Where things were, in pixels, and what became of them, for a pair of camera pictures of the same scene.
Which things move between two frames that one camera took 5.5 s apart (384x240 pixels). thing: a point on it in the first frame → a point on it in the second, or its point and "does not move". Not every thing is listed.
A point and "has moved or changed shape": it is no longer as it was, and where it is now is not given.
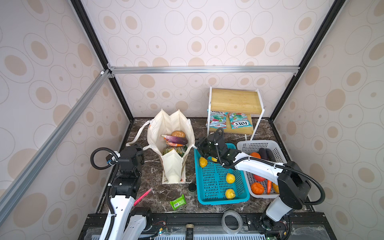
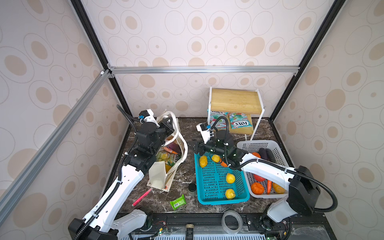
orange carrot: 269,186 does not move
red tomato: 259,178 does not move
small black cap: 192,187 does not move
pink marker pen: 141,197 does not move
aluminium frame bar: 101,80 does not move
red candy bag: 173,144 → 166,149
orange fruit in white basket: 255,154 does not move
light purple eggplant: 176,139 → 173,146
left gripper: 140,150 → 169,128
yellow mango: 275,187 does not move
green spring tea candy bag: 180,150 → 170,159
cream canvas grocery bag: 173,165 has moved or changed shape
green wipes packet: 178,202 does not move
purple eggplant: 266,154 does not move
